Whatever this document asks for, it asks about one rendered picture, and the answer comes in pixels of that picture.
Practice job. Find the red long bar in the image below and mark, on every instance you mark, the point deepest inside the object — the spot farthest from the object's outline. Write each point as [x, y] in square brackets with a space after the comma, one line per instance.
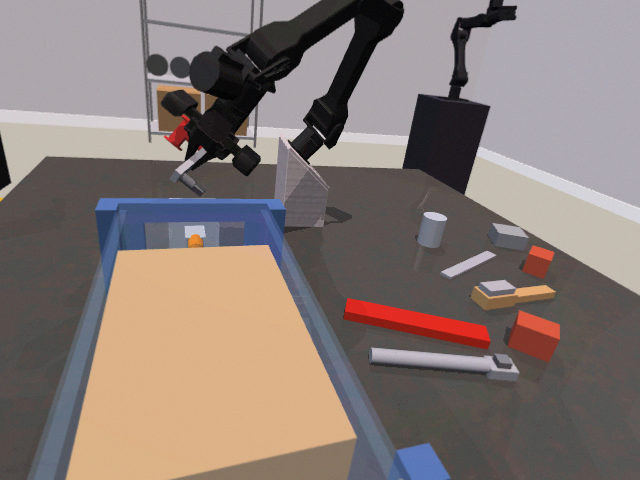
[417, 323]

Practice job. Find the orange-red rectangular block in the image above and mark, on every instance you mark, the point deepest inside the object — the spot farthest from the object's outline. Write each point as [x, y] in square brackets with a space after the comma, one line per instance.
[538, 261]
[534, 335]

